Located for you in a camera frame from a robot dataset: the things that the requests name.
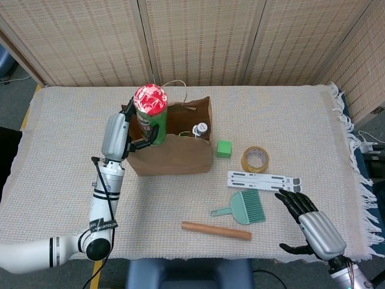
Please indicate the beige woven tablecloth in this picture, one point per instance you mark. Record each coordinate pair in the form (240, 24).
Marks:
(60, 135)

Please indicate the brass screen hinge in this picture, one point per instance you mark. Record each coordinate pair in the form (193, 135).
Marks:
(377, 110)

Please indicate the teal hand brush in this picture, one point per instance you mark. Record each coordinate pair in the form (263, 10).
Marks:
(243, 207)

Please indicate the green Pringles can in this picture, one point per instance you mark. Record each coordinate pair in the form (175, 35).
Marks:
(150, 102)

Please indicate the clear plastic water bottle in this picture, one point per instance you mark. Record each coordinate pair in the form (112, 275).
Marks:
(200, 129)

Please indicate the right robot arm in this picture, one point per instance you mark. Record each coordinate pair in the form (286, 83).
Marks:
(350, 277)

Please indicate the brown wooden rolling pin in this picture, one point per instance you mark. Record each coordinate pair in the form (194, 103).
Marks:
(216, 231)

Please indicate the white folding stand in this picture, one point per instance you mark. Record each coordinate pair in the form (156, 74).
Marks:
(255, 180)

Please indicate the white power strip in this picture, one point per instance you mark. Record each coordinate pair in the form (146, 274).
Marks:
(367, 147)

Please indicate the clear packing tape roll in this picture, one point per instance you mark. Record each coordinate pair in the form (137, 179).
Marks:
(245, 164)

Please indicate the woven folding screen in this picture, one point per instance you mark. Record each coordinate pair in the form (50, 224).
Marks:
(90, 45)

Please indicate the black box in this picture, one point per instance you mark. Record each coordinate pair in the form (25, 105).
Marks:
(376, 165)

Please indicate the small green cube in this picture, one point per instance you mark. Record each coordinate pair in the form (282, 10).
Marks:
(224, 149)

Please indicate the blue office chair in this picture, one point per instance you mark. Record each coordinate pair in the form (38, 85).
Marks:
(4, 64)

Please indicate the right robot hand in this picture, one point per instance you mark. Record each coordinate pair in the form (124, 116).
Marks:
(323, 234)

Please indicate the brown paper bag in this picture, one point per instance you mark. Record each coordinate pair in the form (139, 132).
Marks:
(171, 159)

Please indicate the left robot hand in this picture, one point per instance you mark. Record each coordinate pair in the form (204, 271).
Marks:
(115, 135)

